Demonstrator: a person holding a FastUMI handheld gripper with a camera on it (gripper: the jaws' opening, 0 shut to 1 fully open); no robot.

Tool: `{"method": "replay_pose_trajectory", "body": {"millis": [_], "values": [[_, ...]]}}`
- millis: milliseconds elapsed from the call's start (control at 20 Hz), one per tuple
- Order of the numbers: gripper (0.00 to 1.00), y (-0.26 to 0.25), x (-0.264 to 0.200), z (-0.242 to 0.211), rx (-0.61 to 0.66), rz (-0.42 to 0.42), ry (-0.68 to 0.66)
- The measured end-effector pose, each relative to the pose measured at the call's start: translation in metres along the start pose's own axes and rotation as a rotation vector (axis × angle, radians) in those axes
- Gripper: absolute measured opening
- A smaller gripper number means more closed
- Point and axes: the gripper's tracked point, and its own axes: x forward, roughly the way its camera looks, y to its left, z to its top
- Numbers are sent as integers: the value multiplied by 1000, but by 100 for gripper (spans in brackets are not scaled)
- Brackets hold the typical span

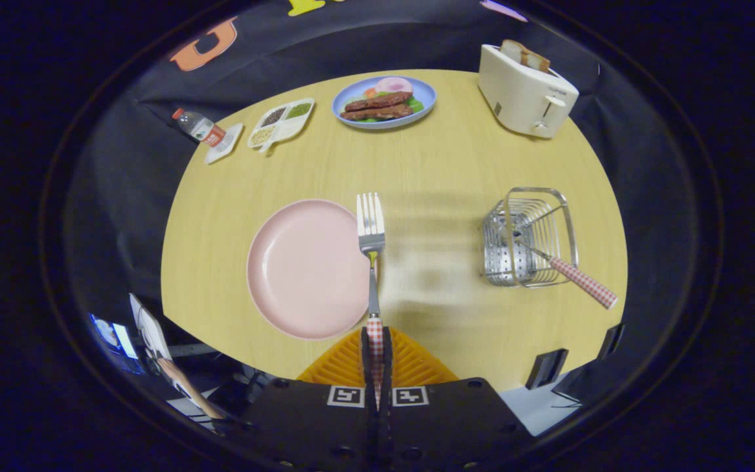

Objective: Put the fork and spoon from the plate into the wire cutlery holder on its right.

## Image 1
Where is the fork with red checked handle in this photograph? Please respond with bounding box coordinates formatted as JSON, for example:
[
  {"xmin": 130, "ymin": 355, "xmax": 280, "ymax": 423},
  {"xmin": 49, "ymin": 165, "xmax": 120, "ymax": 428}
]
[{"xmin": 357, "ymin": 192, "xmax": 386, "ymax": 410}]

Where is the white toaster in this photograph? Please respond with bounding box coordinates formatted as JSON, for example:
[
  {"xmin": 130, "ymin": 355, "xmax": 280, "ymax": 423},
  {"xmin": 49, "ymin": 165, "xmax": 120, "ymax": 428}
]
[{"xmin": 478, "ymin": 43, "xmax": 580, "ymax": 139}]

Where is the white board panel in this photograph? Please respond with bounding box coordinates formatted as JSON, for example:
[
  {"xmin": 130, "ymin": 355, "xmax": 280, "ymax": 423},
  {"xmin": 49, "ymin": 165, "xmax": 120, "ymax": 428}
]
[{"xmin": 130, "ymin": 293, "xmax": 172, "ymax": 361}]

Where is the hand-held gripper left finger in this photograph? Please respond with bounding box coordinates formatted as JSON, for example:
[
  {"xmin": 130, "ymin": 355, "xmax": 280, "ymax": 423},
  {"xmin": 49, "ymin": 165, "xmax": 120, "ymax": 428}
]
[{"xmin": 233, "ymin": 326, "xmax": 376, "ymax": 472}]

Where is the pink plate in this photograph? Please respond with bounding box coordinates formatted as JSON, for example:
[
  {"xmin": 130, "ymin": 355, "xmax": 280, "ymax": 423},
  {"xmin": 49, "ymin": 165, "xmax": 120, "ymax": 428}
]
[{"xmin": 246, "ymin": 199, "xmax": 379, "ymax": 341}]

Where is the toast bread slice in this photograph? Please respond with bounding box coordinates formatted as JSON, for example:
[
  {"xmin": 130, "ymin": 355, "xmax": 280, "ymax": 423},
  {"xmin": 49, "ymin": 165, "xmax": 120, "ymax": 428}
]
[
  {"xmin": 499, "ymin": 39, "xmax": 529, "ymax": 65},
  {"xmin": 520, "ymin": 50, "xmax": 552, "ymax": 73}
]

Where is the pink ham slice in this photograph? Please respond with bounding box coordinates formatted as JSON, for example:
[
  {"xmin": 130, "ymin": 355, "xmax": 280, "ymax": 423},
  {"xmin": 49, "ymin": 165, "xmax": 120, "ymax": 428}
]
[{"xmin": 374, "ymin": 77, "xmax": 414, "ymax": 96}]

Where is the blue food plate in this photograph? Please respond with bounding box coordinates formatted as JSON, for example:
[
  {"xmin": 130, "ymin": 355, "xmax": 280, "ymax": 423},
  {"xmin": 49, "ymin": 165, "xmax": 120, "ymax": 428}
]
[{"xmin": 332, "ymin": 75, "xmax": 437, "ymax": 130}]

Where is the white divided spice tray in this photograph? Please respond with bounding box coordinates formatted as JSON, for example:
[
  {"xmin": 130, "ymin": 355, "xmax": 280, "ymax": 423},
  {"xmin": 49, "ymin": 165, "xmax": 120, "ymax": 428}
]
[{"xmin": 247, "ymin": 98, "xmax": 316, "ymax": 153}]

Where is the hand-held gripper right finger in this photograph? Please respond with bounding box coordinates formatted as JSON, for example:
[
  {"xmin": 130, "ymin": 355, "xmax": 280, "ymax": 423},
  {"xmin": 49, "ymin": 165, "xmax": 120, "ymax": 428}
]
[{"xmin": 377, "ymin": 326, "xmax": 535, "ymax": 472}]

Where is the spoon with red checked handle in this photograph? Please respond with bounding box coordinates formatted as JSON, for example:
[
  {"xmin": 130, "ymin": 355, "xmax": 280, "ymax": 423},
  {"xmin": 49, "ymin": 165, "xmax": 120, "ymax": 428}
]
[{"xmin": 501, "ymin": 223, "xmax": 619, "ymax": 310}]

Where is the black block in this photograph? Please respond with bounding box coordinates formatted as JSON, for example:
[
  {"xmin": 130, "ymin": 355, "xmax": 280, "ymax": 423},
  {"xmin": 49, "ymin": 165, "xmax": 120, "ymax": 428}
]
[
  {"xmin": 525, "ymin": 348, "xmax": 570, "ymax": 391},
  {"xmin": 597, "ymin": 321, "xmax": 626, "ymax": 360}
]

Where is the metal wire basket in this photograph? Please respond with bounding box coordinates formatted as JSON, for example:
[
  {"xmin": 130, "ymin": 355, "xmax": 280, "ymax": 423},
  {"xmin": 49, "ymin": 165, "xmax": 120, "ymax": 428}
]
[{"xmin": 481, "ymin": 187, "xmax": 579, "ymax": 288}]

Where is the brown meat strip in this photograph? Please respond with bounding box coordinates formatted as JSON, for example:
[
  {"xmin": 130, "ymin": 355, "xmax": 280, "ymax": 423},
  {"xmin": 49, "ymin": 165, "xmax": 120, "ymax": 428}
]
[
  {"xmin": 344, "ymin": 91, "xmax": 414, "ymax": 112},
  {"xmin": 340, "ymin": 104, "xmax": 415, "ymax": 122}
]

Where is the lit computer screen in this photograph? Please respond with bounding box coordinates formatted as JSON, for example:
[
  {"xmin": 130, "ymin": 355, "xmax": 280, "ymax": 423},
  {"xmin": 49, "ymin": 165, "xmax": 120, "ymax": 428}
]
[{"xmin": 89, "ymin": 313, "xmax": 145, "ymax": 374}]

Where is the tan wooden bar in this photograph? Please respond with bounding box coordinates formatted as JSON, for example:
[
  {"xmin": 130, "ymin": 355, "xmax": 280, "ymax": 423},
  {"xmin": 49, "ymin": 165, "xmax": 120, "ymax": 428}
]
[{"xmin": 155, "ymin": 357, "xmax": 224, "ymax": 420}]

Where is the clear water bottle red label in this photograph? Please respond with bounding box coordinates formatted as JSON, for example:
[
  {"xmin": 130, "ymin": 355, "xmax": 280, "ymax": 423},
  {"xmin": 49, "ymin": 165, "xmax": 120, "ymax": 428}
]
[{"xmin": 172, "ymin": 108, "xmax": 227, "ymax": 148}]

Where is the small white square dish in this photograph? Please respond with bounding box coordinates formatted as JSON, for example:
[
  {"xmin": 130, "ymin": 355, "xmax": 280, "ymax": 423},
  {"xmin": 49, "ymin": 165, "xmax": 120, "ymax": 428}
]
[{"xmin": 204, "ymin": 123, "xmax": 245, "ymax": 165}]

